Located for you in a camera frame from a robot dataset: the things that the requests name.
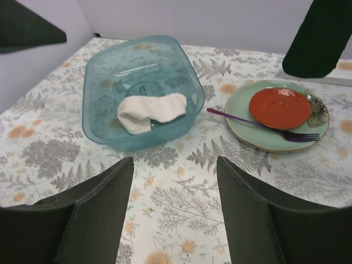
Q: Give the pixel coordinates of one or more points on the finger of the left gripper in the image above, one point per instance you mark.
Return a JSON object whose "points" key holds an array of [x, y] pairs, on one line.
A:
{"points": [[23, 29]]}

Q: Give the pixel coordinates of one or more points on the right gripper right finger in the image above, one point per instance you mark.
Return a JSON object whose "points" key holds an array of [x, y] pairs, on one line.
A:
{"points": [[266, 225]]}

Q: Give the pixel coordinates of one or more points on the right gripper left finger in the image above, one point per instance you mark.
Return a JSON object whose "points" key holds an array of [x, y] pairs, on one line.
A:
{"points": [[82, 224]]}

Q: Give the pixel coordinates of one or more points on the plain white sock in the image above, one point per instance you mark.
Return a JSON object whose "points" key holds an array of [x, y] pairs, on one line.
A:
{"points": [[135, 113]]}

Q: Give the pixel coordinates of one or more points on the purple fork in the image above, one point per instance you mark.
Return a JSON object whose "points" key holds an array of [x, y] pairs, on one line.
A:
{"points": [[287, 135]]}

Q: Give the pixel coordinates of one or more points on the orange saucer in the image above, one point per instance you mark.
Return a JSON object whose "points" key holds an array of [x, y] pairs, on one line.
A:
{"points": [[280, 108]]}

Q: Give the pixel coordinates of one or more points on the light green plate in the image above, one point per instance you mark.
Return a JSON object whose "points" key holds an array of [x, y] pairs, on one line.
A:
{"points": [[265, 139]]}

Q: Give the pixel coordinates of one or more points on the teal plastic basin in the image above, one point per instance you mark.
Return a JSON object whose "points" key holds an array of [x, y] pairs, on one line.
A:
{"points": [[148, 66]]}

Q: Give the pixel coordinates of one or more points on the metal drying stand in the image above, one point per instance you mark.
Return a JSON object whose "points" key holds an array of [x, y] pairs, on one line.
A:
{"points": [[326, 80]]}

